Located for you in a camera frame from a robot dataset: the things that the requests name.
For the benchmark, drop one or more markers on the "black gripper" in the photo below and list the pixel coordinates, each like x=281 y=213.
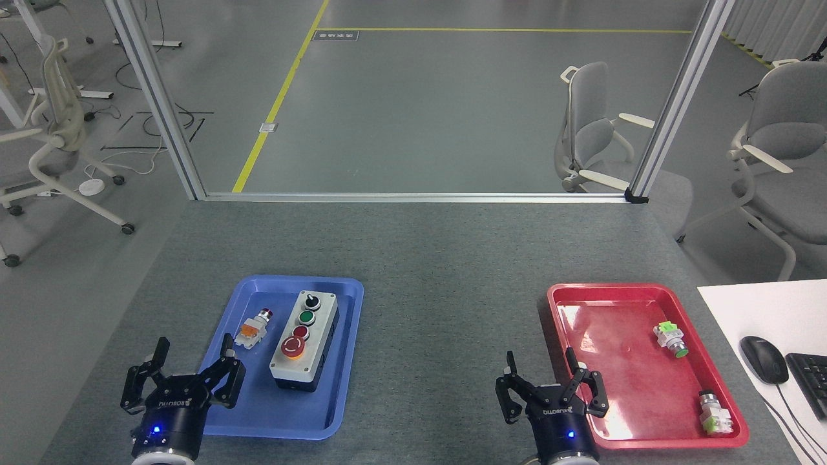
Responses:
x=171 y=420
x=559 y=426

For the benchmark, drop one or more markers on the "grey control box with buttons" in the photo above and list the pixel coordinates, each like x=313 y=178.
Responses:
x=303 y=342

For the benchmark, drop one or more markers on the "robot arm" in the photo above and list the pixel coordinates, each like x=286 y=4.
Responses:
x=161 y=462
x=568 y=462

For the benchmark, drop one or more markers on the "red push button orange block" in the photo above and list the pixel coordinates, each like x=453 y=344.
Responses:
x=252 y=330

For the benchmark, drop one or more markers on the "green push button white block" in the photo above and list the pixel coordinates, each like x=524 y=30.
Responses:
x=669 y=337

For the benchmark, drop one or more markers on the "silver push button green block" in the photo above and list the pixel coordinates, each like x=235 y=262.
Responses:
x=714 y=413

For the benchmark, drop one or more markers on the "red plastic tray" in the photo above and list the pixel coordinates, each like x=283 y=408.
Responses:
x=620 y=336

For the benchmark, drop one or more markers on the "blue plastic tray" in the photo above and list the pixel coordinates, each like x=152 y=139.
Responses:
x=284 y=413

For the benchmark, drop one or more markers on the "black computer mouse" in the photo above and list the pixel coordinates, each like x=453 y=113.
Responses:
x=764 y=359

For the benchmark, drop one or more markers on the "white round floor disc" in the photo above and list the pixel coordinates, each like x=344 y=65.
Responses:
x=91 y=186

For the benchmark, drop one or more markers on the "white desk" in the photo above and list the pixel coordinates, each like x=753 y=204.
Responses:
x=762 y=310

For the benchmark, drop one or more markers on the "black keyboard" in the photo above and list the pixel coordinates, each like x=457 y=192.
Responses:
x=811 y=381

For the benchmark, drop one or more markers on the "metal floor outlet plate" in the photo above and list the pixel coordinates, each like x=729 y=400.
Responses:
x=269 y=127

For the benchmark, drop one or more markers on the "grey office chair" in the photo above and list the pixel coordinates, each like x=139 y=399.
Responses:
x=591 y=116
x=785 y=129

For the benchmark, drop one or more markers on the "white mesh office chair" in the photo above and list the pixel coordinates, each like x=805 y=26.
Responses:
x=61 y=110

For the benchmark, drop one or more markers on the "white desk foot bar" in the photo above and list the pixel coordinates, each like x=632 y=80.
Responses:
x=90 y=94
x=161 y=43

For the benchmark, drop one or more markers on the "dark floor sign plate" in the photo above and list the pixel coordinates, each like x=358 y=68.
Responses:
x=335 y=35

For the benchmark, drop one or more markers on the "white curtain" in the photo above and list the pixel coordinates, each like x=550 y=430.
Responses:
x=782 y=26

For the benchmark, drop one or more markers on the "silver aluminium rail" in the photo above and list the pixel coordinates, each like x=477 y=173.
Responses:
x=413 y=197

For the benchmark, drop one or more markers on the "silver aluminium post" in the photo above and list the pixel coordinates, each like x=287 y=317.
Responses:
x=155 y=97
x=681 y=97

